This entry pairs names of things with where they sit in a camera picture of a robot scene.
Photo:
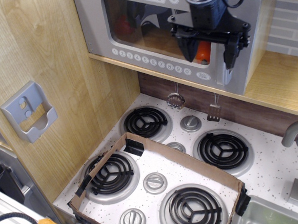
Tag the stove burner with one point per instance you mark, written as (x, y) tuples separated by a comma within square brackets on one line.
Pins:
[(226, 150), (147, 121), (192, 204), (115, 181)]

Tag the middle silver stove knob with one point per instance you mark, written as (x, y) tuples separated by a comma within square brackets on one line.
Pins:
[(177, 146)]

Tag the red toy strawberry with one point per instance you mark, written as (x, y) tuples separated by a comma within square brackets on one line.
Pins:
[(122, 27)]

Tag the back silver stove knob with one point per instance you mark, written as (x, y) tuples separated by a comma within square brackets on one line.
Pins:
[(191, 123)]

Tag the brown cardboard barrier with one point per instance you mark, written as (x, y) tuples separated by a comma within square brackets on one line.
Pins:
[(150, 156)]

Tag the back left stove burner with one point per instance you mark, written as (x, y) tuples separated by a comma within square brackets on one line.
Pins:
[(147, 121)]

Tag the orange toy carrot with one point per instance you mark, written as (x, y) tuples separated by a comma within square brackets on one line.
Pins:
[(203, 52)]

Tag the silver stove knob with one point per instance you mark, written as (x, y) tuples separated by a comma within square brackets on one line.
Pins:
[(177, 146), (155, 183), (191, 123), (133, 216)]

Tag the back right stove burner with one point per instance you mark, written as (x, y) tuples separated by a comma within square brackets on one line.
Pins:
[(226, 150)]

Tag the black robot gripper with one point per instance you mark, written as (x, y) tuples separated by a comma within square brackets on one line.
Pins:
[(210, 20)]

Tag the front left stove burner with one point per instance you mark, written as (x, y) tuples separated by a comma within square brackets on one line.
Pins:
[(115, 181)]

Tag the grey wall phone holder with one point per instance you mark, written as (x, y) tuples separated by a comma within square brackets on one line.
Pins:
[(22, 105)]

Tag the silver toy sink basin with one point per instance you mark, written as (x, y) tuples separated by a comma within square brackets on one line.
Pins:
[(260, 211)]

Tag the front silver stove knob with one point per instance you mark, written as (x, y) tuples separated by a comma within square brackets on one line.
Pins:
[(133, 216)]

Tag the centre silver stove knob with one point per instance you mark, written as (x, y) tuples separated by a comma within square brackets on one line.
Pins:
[(155, 183)]

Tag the wooden shelf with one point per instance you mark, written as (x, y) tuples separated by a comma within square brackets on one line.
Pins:
[(274, 83)]

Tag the silver toy microwave door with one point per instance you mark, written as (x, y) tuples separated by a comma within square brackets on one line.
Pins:
[(153, 46)]

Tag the hanging silver toy strainer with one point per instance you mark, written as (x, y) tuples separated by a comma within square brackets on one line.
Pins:
[(175, 100)]

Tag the front right stove burner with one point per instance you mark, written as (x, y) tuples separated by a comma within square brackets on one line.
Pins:
[(192, 204)]

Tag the hanging silver toy spatula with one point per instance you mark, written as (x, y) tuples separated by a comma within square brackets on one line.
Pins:
[(214, 111)]

